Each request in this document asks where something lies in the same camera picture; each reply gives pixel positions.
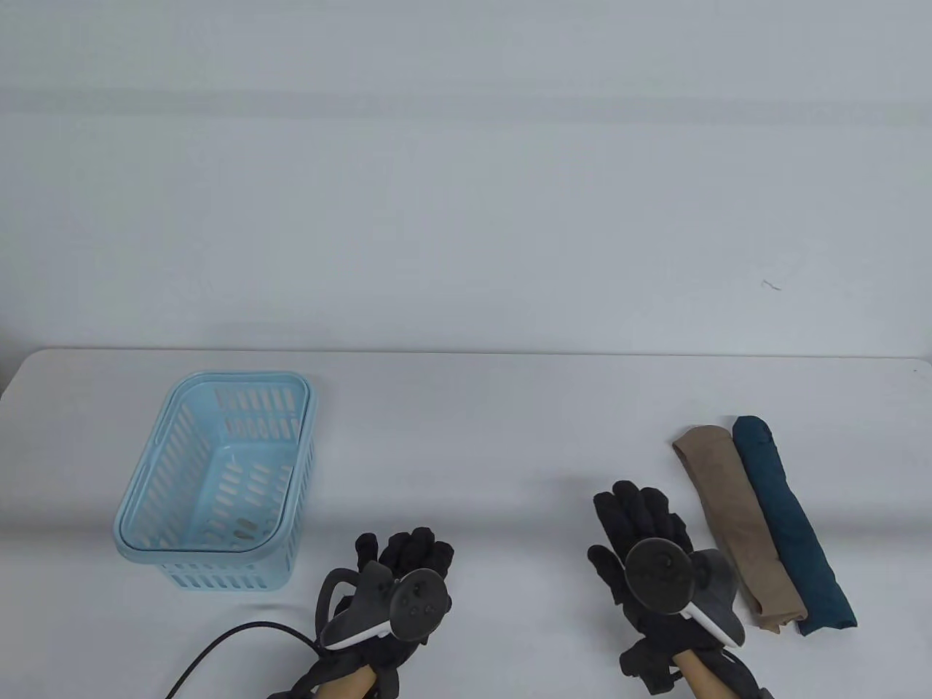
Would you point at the light blue plastic basket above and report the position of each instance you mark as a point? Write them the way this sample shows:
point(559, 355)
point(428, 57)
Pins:
point(189, 451)

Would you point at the person's left forearm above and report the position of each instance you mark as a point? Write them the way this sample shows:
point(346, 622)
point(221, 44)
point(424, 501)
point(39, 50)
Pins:
point(349, 684)

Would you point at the person's right forearm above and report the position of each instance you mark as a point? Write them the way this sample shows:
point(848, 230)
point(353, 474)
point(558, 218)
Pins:
point(703, 677)

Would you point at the person's right hand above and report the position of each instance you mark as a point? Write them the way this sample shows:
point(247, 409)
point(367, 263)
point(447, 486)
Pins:
point(641, 524)

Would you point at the person's left hand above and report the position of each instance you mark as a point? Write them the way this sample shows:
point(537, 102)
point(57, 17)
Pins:
point(415, 553)

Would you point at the dark teal shorts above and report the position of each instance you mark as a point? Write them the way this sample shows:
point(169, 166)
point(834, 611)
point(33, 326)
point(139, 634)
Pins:
point(794, 531)

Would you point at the brown garment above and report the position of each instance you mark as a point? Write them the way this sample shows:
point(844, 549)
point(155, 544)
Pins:
point(735, 517)

